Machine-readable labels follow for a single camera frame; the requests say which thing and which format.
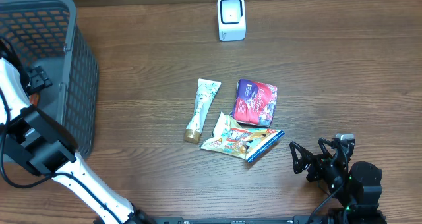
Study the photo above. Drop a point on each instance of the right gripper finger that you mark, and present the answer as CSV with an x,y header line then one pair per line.
x,y
323,143
302,158

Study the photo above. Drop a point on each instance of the pink purple pad pack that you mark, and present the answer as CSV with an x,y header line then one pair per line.
x,y
255,103

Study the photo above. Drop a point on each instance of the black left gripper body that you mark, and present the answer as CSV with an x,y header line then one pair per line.
x,y
39,80

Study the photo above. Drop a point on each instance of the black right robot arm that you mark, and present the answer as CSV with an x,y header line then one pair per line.
x,y
353,190

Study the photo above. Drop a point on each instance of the small orange white box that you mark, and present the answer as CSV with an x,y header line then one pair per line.
x,y
34,99

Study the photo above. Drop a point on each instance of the white gold-capped tube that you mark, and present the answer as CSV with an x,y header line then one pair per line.
x,y
205,94

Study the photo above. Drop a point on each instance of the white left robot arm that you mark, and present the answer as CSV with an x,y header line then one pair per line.
x,y
46,149

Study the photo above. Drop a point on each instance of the white barcode scanner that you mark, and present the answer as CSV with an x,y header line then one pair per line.
x,y
231,20

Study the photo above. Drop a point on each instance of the beige snack packet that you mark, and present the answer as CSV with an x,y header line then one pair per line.
x,y
245,143

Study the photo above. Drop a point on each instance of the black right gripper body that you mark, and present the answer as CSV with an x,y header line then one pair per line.
x,y
335,174

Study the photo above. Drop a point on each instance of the grey plastic shopping basket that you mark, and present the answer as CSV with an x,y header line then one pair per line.
x,y
44,34

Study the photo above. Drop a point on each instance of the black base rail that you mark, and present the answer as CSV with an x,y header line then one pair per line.
x,y
230,220

